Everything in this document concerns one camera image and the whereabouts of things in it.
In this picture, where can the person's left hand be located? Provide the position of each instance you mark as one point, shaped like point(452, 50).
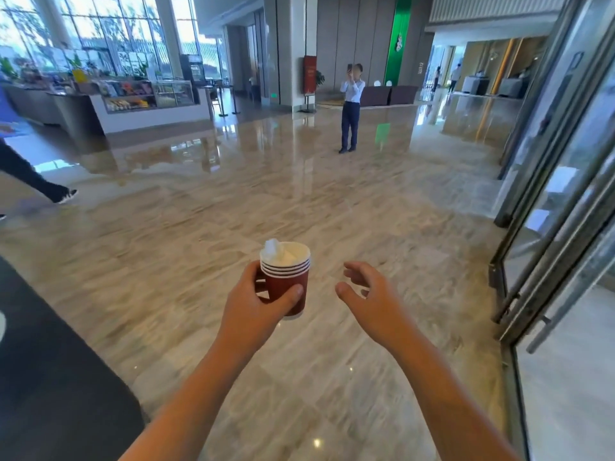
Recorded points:
point(245, 321)

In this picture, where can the person's right hand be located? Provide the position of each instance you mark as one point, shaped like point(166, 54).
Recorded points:
point(379, 312)

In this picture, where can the person's left thumb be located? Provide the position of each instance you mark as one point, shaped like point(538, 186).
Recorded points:
point(288, 298)

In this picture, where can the person's right thumb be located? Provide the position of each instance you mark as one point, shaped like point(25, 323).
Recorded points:
point(348, 293)

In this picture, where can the stack of red paper cups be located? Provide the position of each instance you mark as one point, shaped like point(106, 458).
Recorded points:
point(287, 283)

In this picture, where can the person's right forearm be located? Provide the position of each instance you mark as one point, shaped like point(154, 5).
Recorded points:
point(442, 403)

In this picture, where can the person's left forearm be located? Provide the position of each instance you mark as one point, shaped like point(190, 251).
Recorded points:
point(187, 403)

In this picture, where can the white crumpled tissue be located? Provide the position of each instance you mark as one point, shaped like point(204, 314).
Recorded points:
point(281, 252)

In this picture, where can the dark lobby sofa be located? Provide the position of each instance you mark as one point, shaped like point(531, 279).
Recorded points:
point(389, 95)

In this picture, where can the green potted plant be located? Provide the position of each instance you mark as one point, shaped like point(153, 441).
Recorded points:
point(320, 79)

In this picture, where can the red standing sign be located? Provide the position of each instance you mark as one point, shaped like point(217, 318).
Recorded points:
point(310, 76)

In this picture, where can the white glass display counter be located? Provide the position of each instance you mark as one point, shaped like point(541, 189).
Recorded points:
point(144, 103)

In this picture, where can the grey reception desk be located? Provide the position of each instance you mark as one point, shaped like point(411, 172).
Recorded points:
point(475, 86)

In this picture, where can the black drinks fridge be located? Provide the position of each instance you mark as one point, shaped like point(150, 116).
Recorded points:
point(192, 69)

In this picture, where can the black floor mat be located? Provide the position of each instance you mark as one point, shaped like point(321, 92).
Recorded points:
point(53, 379)

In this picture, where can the green hanging banner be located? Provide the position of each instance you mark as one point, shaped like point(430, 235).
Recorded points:
point(399, 38)

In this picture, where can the dark service counter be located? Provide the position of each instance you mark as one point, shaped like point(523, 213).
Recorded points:
point(53, 107)

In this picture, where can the black stanchion post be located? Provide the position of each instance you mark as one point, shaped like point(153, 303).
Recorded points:
point(223, 98)
point(236, 98)

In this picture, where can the glass door with metal frame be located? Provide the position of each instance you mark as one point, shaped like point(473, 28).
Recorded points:
point(571, 187)

